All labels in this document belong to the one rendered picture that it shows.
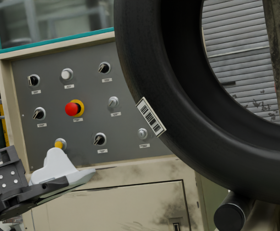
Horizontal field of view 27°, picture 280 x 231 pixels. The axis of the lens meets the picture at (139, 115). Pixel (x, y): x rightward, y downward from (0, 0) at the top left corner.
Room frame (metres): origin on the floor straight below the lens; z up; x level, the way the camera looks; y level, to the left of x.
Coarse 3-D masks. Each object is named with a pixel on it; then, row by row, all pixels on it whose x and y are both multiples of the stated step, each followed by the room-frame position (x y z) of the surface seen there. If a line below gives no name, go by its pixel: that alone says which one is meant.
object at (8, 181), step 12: (12, 156) 0.76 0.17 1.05; (0, 168) 0.76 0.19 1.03; (12, 168) 0.76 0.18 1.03; (0, 180) 0.75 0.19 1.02; (12, 180) 0.75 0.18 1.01; (24, 180) 0.76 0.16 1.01; (0, 192) 0.73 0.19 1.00; (12, 192) 0.74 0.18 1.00; (0, 204) 0.73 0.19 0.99; (24, 204) 0.73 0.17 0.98; (0, 216) 0.74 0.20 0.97; (12, 216) 0.78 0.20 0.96
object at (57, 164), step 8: (48, 152) 0.78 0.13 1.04; (56, 152) 0.79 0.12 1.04; (48, 160) 0.78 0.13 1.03; (56, 160) 0.78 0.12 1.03; (64, 160) 0.79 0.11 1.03; (48, 168) 0.77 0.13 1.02; (56, 168) 0.78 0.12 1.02; (64, 168) 0.78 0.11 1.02; (72, 168) 0.78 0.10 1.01; (32, 176) 0.76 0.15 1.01; (40, 176) 0.77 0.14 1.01; (48, 176) 0.77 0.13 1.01; (56, 176) 0.77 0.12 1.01; (72, 176) 0.77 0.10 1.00; (80, 176) 0.78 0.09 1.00; (88, 176) 0.79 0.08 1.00; (72, 184) 0.77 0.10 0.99; (80, 184) 0.79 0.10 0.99; (56, 192) 0.78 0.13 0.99
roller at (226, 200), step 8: (232, 192) 0.89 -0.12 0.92; (224, 200) 0.86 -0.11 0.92; (232, 200) 0.84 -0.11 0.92; (240, 200) 0.85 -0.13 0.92; (248, 200) 0.88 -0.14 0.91; (256, 200) 0.94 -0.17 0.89; (224, 208) 0.82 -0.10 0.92; (232, 208) 0.81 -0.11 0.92; (240, 208) 0.82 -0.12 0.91; (248, 208) 0.86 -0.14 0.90; (216, 216) 0.82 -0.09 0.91; (224, 216) 0.82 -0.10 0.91; (232, 216) 0.81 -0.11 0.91; (240, 216) 0.81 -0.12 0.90; (216, 224) 0.82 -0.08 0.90; (224, 224) 0.82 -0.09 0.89; (232, 224) 0.81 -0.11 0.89; (240, 224) 0.81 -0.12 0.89
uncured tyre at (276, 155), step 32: (128, 0) 0.85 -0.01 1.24; (160, 0) 0.85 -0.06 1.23; (192, 0) 1.10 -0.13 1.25; (128, 32) 0.86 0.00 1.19; (160, 32) 0.85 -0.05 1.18; (192, 32) 1.10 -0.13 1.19; (128, 64) 0.87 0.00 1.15; (160, 64) 0.83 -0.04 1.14; (192, 64) 1.10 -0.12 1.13; (160, 96) 0.84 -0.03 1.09; (192, 96) 1.09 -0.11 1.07; (224, 96) 1.09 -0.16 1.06; (192, 128) 0.83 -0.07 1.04; (224, 128) 1.08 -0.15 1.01; (256, 128) 1.07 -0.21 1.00; (192, 160) 0.85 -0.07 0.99; (224, 160) 0.82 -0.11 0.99; (256, 160) 0.80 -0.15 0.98; (256, 192) 0.83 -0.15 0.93
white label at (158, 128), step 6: (138, 102) 0.88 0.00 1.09; (144, 102) 0.86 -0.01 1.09; (138, 108) 0.89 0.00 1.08; (144, 108) 0.87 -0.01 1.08; (150, 108) 0.85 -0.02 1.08; (144, 114) 0.88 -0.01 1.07; (150, 114) 0.86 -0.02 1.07; (150, 120) 0.87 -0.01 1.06; (156, 120) 0.85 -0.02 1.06; (150, 126) 0.88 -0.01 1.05; (156, 126) 0.86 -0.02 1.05; (162, 126) 0.85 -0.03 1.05; (156, 132) 0.87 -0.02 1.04; (162, 132) 0.86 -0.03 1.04
